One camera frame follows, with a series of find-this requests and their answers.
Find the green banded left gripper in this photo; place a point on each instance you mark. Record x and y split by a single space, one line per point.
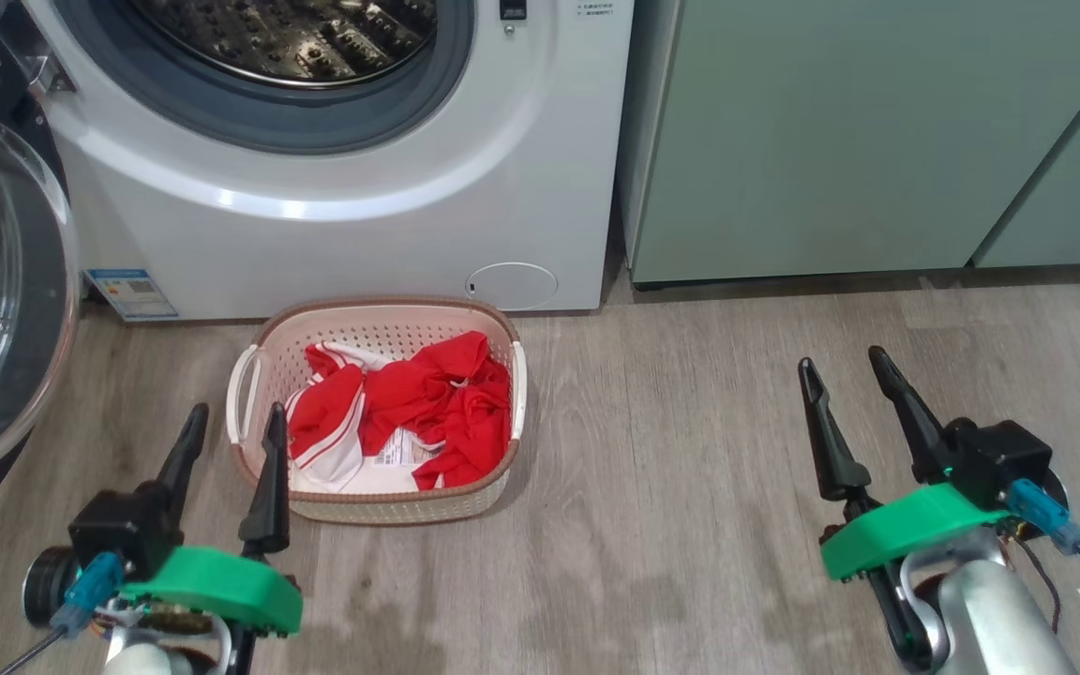
221 586

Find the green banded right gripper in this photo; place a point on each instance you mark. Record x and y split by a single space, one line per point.
906 530

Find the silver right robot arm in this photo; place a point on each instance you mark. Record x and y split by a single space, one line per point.
999 619

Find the white washing machine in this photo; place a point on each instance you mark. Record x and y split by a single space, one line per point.
362 234

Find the steel washer drum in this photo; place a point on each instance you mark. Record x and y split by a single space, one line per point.
296 42

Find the blue energy label sticker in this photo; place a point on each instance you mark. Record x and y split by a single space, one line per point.
132 295

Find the cream perforated laundry basket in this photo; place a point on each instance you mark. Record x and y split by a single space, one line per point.
381 319

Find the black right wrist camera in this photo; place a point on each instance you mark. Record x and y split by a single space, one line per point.
999 459

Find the blue right camera connector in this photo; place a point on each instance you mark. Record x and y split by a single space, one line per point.
1042 511

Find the blue camera connector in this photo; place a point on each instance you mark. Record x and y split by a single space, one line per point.
1042 511
90 591

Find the blue left camera connector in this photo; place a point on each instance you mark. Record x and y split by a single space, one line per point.
90 591

